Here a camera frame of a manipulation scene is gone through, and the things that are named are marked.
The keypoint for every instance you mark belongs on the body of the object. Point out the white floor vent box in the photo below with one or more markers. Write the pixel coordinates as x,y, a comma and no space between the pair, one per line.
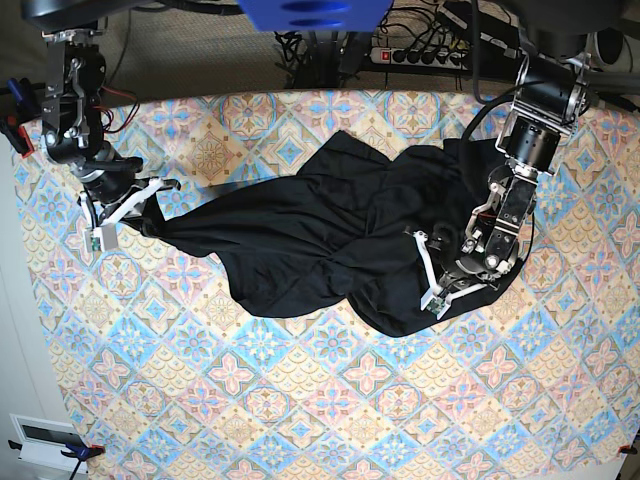
42,442

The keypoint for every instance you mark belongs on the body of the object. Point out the black t-shirt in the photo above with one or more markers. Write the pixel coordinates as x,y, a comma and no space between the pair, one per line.
340,229

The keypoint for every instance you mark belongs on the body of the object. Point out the patterned tablecloth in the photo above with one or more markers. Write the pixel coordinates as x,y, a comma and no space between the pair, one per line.
156,363

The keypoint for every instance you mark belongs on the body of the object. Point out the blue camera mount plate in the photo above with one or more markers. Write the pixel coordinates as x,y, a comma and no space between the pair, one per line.
315,15

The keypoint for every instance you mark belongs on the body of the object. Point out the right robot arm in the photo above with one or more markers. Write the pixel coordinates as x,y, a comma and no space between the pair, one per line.
72,128

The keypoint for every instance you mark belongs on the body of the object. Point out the orange clamp lower right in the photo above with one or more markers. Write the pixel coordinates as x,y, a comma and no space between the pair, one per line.
628,450

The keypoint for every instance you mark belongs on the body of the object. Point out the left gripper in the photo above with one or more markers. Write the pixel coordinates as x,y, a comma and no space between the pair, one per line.
481,252

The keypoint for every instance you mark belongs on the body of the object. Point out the blue orange clamp upper left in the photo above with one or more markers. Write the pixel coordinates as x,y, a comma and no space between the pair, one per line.
27,108

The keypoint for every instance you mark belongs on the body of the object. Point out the white power strip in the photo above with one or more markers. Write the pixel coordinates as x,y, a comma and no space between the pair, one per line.
441,58

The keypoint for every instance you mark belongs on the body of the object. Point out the blue orange clamp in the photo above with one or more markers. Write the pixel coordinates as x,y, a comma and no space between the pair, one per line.
27,108
75,451

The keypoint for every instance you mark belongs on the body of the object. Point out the blue orange clamp lower left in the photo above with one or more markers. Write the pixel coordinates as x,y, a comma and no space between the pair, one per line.
75,451

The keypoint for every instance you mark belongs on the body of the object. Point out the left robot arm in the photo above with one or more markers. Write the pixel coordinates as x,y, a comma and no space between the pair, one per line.
550,91

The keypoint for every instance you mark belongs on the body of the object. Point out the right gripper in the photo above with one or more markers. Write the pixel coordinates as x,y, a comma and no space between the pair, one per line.
109,180

